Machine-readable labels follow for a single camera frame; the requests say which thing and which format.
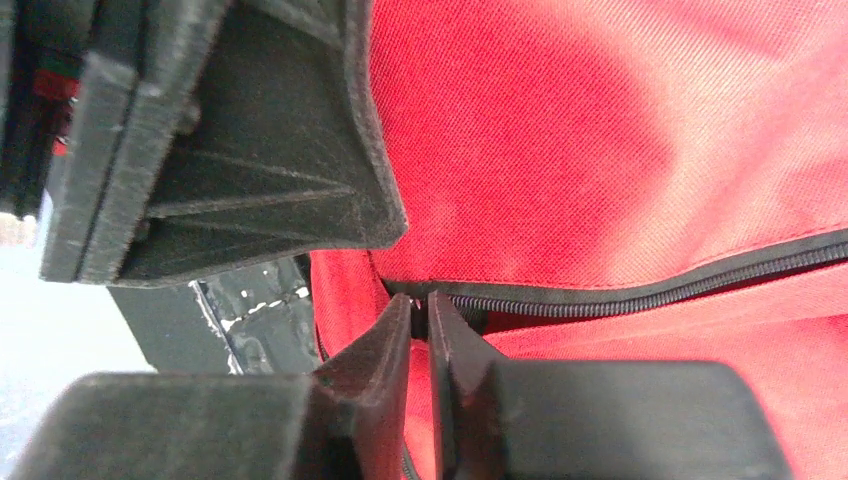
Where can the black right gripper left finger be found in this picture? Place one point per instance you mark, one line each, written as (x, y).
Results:
(344, 420)

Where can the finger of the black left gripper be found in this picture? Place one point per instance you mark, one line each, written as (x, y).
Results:
(206, 136)

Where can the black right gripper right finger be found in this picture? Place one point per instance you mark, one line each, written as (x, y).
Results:
(502, 418)

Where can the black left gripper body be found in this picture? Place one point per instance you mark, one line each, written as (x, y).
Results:
(42, 44)

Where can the red student backpack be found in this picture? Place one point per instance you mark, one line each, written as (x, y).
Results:
(623, 180)

